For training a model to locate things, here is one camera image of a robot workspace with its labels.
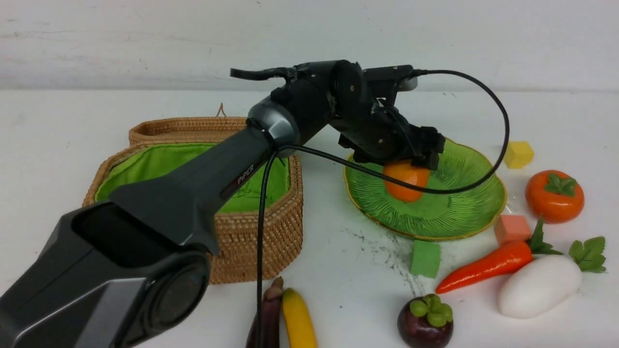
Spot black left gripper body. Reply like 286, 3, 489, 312
330, 106, 446, 171

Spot orange yellow mango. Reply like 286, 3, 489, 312
382, 160, 431, 203

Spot orange persimmon with green calyx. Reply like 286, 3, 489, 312
525, 170, 585, 223

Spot dark purple mangosteen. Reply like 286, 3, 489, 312
397, 293, 454, 348

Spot orange carrot with green leaves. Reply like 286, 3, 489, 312
435, 219, 563, 294

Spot dark purple eggplant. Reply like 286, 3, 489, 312
246, 276, 283, 348

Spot yellow banana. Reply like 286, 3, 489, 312
281, 287, 318, 348

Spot white radish with green leaves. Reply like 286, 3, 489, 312
497, 236, 606, 319

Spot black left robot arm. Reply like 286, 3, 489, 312
1, 60, 444, 348

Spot green glass leaf plate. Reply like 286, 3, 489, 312
343, 140, 508, 241

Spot green foam cube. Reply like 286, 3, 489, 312
410, 240, 442, 279

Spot yellow foam cube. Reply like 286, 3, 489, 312
503, 141, 535, 169

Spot salmon pink foam cube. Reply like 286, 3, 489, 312
494, 215, 532, 246

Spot woven wicker basket green lining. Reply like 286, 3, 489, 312
83, 143, 303, 284

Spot woven wicker basket lid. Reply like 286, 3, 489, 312
128, 103, 246, 145

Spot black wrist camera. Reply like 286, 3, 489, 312
363, 65, 418, 105

